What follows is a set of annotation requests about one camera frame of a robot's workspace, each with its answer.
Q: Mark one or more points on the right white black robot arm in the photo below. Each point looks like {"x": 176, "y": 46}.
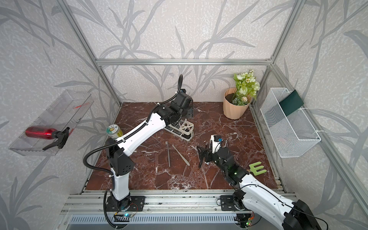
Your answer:
{"x": 251, "y": 194}

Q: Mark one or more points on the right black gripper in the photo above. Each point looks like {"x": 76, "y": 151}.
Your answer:
{"x": 204, "y": 151}

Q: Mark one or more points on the beige ribbed flower pot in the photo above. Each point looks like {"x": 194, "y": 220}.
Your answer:
{"x": 230, "y": 110}

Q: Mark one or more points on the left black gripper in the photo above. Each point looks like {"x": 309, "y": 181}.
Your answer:
{"x": 190, "y": 111}

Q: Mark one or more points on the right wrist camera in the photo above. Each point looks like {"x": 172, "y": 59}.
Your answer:
{"x": 216, "y": 141}

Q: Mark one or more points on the small green tin can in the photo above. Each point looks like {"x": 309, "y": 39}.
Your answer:
{"x": 114, "y": 131}

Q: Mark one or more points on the green toy garden fork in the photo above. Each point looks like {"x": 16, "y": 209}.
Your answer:
{"x": 257, "y": 168}

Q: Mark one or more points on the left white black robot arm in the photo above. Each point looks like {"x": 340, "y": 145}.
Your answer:
{"x": 121, "y": 165}

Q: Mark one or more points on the white wire mesh basket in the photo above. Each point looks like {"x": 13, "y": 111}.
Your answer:
{"x": 293, "y": 134}

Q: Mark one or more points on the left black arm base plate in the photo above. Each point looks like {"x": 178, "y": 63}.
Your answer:
{"x": 130, "y": 203}

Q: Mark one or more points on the beige toothbrush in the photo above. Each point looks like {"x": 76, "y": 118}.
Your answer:
{"x": 183, "y": 158}

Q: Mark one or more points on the dark grey toothbrush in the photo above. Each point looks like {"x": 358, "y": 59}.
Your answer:
{"x": 168, "y": 154}

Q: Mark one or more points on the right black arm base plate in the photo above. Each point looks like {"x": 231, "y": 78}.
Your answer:
{"x": 228, "y": 203}

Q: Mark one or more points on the red spray bottle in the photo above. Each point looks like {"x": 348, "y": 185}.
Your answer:
{"x": 45, "y": 133}

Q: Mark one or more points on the green white artificial flowers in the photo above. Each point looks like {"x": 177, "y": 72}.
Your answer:
{"x": 247, "y": 88}

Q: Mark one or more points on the aluminium frame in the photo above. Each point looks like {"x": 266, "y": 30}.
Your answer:
{"x": 346, "y": 173}

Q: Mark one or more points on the aluminium mounting rail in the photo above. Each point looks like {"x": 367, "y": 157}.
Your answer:
{"x": 156, "y": 201}

